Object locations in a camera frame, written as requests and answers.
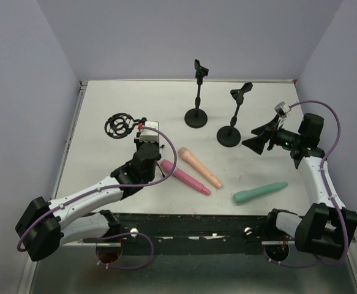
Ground black front mounting rail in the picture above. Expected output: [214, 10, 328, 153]
[45, 211, 292, 257]

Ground pink toy microphone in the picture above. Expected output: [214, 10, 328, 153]
[160, 159, 211, 196]

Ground black tripod shock-mount stand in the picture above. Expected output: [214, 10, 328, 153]
[104, 113, 168, 179]

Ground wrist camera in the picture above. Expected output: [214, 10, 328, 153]
[138, 121, 159, 143]
[274, 102, 291, 118]

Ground black round-base stand rear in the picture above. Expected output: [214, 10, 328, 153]
[184, 59, 209, 129]

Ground peach toy microphone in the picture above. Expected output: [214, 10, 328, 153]
[178, 147, 222, 189]

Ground black round-base stand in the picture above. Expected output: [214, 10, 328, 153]
[184, 59, 209, 129]
[216, 83, 253, 148]

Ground green toy microphone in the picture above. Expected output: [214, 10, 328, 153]
[233, 181, 288, 204]

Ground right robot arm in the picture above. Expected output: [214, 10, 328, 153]
[242, 113, 357, 260]

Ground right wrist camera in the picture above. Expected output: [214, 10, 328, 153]
[274, 102, 291, 118]

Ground black round-base stand front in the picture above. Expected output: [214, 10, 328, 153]
[216, 83, 253, 148]

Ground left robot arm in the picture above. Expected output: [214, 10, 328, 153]
[15, 133, 161, 262]

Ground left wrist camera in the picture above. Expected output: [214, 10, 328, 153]
[138, 121, 159, 143]

